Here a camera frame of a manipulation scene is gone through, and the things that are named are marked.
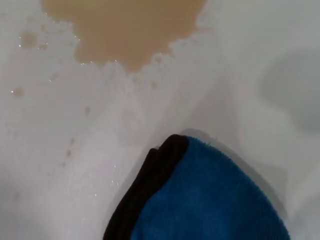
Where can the blue rag with black trim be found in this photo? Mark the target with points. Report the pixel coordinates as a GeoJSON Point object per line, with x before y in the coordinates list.
{"type": "Point", "coordinates": [205, 195]}

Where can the brown water stain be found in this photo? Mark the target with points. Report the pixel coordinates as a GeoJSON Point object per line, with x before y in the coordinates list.
{"type": "Point", "coordinates": [125, 30]}

